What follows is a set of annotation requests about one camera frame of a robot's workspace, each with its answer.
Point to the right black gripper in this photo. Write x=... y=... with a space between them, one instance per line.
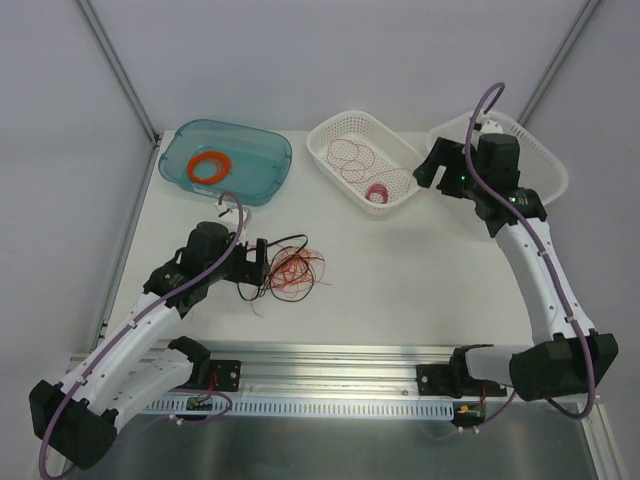
x=451 y=167

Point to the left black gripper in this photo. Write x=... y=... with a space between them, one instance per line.
x=249 y=261

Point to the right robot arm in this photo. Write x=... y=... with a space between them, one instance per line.
x=568 y=355

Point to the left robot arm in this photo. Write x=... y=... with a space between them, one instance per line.
x=81 y=415

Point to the white perforated plastic basket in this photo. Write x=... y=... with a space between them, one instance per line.
x=365 y=160

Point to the teal transparent plastic bin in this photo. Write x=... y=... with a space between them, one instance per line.
x=209 y=157

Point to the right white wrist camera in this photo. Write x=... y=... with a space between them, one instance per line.
x=485 y=125

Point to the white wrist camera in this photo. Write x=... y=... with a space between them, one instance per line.
x=226 y=211
x=485 y=125

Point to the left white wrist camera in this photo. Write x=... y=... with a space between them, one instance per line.
x=226 y=211

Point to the aluminium mounting rail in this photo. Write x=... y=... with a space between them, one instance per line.
x=328 y=371

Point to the white slotted cable duct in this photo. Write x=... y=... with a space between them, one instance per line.
x=255 y=406

